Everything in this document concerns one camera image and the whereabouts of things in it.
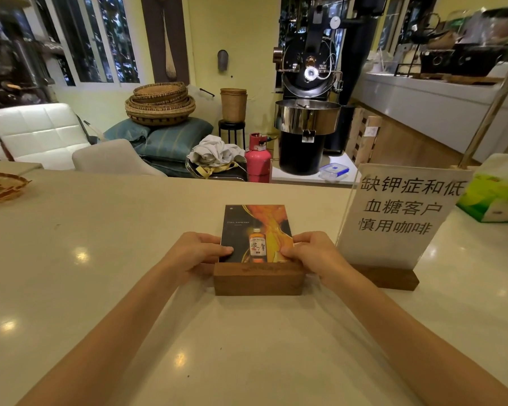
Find large teal cushion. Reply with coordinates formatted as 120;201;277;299
133;117;214;164

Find person's left forearm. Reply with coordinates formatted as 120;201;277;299
16;259;195;406

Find black round stool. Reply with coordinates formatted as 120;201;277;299
218;119;247;149

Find white low table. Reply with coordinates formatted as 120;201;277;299
270;152;361;186

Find white Chinese text sign holder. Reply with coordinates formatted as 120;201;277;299
335;162;475;292

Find small teal cushion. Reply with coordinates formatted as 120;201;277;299
103;118;152;143

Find woven tray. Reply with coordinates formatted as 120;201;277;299
0;167;31;208

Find person's right forearm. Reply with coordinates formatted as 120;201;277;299
321;266;508;406

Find clear blue-lid food container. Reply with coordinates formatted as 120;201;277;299
319;162;351;182

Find pink gas cylinder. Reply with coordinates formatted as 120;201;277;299
244;132;273;184

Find white framed window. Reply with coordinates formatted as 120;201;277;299
29;0;141;87

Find white quilted chair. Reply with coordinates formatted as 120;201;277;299
0;103;92;171

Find person's left hand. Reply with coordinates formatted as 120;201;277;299
163;231;234;287

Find person's right hand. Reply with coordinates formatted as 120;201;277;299
279;230;356;292

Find beige chair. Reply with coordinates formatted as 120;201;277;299
72;139;167;177

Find dark metal machine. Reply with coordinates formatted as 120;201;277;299
0;0;67;108

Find black boxy appliance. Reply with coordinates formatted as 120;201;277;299
419;44;505;77

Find crumpled white cloth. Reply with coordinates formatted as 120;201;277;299
187;134;246;167

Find wooden tube rack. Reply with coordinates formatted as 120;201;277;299
448;46;508;170

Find black kettle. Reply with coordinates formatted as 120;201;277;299
408;12;449;45

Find stack of woven baskets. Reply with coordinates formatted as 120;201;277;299
125;81;197;127

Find black coffee roaster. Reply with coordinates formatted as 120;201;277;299
273;0;344;176

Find whisky advert sign holder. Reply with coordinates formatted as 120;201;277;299
213;204;308;297

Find black tray with yellow strap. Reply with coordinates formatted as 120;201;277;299
185;158;248;182

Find brown woven bin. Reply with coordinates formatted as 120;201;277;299
220;87;248;124

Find brown wall hanging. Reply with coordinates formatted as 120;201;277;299
140;0;190;85

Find green tissue box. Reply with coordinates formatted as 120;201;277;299
456;153;508;224

